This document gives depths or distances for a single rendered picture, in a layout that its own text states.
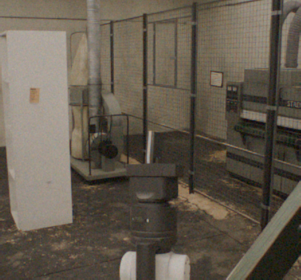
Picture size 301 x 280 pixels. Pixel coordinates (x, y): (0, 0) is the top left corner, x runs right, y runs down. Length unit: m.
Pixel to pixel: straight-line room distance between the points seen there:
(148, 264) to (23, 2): 8.14
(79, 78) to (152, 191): 5.67
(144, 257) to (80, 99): 5.65
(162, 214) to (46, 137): 3.57
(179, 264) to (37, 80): 3.56
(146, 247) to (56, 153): 3.64
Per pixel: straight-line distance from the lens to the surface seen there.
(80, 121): 6.51
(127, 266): 0.76
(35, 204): 4.41
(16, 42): 4.13
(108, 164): 5.85
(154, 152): 0.75
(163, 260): 0.74
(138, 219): 0.73
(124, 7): 9.29
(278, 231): 1.15
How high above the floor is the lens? 1.78
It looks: 11 degrees down
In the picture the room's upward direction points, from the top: straight up
